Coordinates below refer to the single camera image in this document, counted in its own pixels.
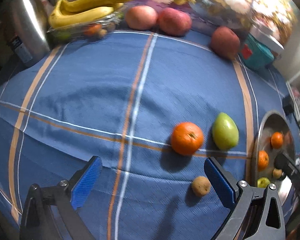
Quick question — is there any teal plastic box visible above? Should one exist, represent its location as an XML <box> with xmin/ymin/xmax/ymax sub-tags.
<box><xmin>239</xmin><ymin>34</ymin><xmax>274</xmax><ymax>71</ymax></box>

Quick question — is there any yellow banana bunch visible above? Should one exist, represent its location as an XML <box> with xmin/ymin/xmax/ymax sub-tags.
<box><xmin>49</xmin><ymin>0</ymin><xmax>132</xmax><ymax>29</ymax></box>

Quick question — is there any steel thermos kettle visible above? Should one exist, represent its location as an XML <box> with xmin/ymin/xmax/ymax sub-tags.
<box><xmin>5</xmin><ymin>0</ymin><xmax>51</xmax><ymax>68</ymax></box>

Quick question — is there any clear plastic fruit tray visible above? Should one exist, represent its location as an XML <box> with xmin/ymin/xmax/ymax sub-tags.
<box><xmin>47</xmin><ymin>5</ymin><xmax>127</xmax><ymax>44</ymax></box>

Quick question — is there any floral painting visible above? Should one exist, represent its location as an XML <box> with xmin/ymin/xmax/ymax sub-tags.
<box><xmin>151</xmin><ymin>0</ymin><xmax>298</xmax><ymax>44</ymax></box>

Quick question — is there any large steel plate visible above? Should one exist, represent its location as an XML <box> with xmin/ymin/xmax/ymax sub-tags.
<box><xmin>250</xmin><ymin>111</ymin><xmax>295</xmax><ymax>204</ymax></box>

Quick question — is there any red apple middle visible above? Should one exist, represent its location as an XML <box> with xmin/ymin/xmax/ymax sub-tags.
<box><xmin>158</xmin><ymin>8</ymin><xmax>192</xmax><ymax>36</ymax></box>

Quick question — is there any white desk lamp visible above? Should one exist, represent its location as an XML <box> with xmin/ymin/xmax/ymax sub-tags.
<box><xmin>250</xmin><ymin>0</ymin><xmax>288</xmax><ymax>54</ymax></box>

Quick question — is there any blue plaid tablecloth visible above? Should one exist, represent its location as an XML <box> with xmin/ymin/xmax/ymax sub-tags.
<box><xmin>0</xmin><ymin>30</ymin><xmax>288</xmax><ymax>239</ymax></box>

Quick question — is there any orange tangerine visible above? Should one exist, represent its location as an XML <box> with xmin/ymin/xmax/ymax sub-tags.
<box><xmin>170</xmin><ymin>122</ymin><xmax>204</xmax><ymax>156</ymax></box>
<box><xmin>270</xmin><ymin>132</ymin><xmax>283</xmax><ymax>149</ymax></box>
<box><xmin>257</xmin><ymin>150</ymin><xmax>269</xmax><ymax>171</ymax></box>

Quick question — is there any green pear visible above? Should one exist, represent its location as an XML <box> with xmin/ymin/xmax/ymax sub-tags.
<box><xmin>257</xmin><ymin>177</ymin><xmax>271</xmax><ymax>188</ymax></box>
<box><xmin>212</xmin><ymin>112</ymin><xmax>239</xmax><ymax>151</ymax></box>

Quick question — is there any pink apple left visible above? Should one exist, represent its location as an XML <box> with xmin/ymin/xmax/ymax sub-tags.
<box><xmin>125</xmin><ymin>5</ymin><xmax>158</xmax><ymax>30</ymax></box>

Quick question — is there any black power adapter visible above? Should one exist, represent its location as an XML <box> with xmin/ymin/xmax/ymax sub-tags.
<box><xmin>282</xmin><ymin>95</ymin><xmax>294</xmax><ymax>116</ymax></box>

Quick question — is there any dark red apple right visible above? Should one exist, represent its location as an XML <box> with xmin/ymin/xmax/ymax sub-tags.
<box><xmin>210</xmin><ymin>26</ymin><xmax>241</xmax><ymax>60</ymax></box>

